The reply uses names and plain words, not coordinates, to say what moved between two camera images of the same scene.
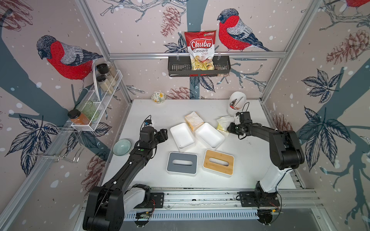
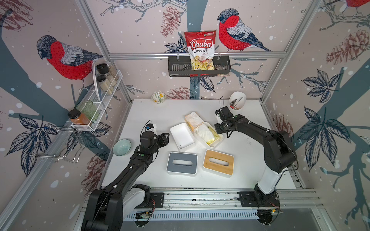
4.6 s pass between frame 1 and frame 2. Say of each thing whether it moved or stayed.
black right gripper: moved
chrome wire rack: stayed
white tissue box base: stayed
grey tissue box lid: stayed
